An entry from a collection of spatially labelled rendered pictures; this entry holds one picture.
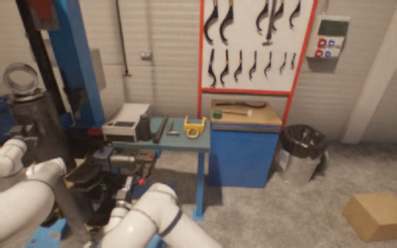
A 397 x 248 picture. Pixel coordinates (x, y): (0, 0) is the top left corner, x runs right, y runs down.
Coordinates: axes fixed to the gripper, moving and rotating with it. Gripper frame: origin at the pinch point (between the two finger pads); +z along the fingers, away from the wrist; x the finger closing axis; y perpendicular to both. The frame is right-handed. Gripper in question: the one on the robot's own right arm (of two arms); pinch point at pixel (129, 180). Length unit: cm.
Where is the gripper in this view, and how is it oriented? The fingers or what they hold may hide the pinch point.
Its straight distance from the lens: 127.8
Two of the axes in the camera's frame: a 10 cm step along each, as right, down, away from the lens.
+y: -10.0, -0.5, 0.3
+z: 0.6, -7.6, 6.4
